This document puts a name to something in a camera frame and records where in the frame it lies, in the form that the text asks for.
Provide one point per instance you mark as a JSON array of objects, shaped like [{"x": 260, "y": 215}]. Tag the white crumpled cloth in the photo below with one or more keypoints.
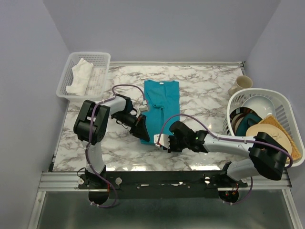
[{"x": 81, "y": 75}]

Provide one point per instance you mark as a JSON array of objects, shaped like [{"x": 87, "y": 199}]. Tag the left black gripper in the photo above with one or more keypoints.
[{"x": 139, "y": 129}]

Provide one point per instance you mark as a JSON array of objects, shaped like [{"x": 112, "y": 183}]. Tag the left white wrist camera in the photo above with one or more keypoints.
[{"x": 144, "y": 107}]

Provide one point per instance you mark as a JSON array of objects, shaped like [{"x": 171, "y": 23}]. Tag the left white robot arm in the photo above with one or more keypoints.
[{"x": 90, "y": 128}]

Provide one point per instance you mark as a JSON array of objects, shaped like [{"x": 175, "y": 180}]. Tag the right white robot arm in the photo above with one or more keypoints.
[{"x": 262, "y": 154}]

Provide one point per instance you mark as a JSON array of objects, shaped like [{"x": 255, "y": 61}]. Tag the aluminium frame rail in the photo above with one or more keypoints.
[{"x": 68, "y": 181}]

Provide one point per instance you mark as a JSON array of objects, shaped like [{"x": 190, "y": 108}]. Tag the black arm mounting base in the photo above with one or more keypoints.
[{"x": 110, "y": 187}]

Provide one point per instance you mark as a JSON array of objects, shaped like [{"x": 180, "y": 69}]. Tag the cream ceramic mug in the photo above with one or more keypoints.
[{"x": 241, "y": 82}]

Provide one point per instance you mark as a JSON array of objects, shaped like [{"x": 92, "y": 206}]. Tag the white ceramic bowl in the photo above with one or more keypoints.
[{"x": 261, "y": 105}]

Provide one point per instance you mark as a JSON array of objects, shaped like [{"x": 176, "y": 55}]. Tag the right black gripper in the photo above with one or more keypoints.
[{"x": 171, "y": 149}]

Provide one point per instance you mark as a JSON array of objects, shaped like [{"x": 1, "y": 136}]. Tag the dark teal dish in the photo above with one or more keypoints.
[{"x": 243, "y": 118}]

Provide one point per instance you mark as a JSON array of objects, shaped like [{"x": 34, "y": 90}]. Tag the white perforated plastic basket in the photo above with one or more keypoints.
[{"x": 97, "y": 80}]

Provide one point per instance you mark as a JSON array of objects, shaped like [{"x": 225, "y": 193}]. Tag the beige bird plate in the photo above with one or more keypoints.
[{"x": 278, "y": 135}]

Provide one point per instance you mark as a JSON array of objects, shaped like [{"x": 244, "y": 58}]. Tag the teal t shirt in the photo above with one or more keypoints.
[{"x": 164, "y": 102}]

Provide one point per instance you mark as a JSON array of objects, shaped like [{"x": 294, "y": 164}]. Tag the white round dish basket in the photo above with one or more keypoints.
[{"x": 284, "y": 115}]

